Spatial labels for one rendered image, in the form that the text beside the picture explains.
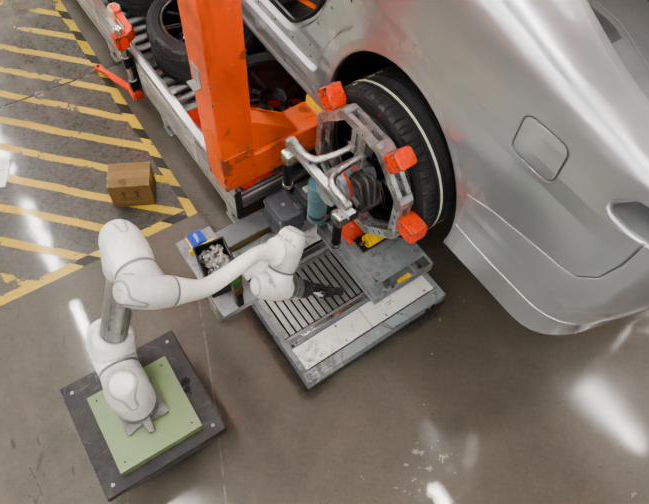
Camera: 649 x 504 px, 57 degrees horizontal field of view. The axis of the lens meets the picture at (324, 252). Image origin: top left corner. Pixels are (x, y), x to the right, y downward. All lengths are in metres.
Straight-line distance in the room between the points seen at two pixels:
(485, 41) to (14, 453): 2.48
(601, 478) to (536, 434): 0.32
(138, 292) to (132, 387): 0.56
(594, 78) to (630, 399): 1.92
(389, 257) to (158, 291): 1.39
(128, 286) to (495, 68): 1.20
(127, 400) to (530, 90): 1.66
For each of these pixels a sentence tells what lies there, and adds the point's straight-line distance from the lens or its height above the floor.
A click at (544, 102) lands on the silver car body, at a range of 1.70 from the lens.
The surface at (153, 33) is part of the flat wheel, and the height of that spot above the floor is 0.50.
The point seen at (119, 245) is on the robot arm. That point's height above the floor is 1.15.
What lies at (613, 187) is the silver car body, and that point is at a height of 1.54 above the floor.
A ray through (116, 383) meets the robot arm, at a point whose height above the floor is 0.62.
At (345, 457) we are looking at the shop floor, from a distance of 2.76.
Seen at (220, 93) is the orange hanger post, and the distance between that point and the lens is 2.30.
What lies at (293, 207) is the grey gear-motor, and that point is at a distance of 2.81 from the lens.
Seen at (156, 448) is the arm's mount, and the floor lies 0.35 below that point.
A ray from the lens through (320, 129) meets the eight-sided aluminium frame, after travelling 2.45.
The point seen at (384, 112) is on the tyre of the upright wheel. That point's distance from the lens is 2.16.
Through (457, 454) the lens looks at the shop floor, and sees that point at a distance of 2.85.
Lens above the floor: 2.70
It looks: 59 degrees down
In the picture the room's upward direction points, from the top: 5 degrees clockwise
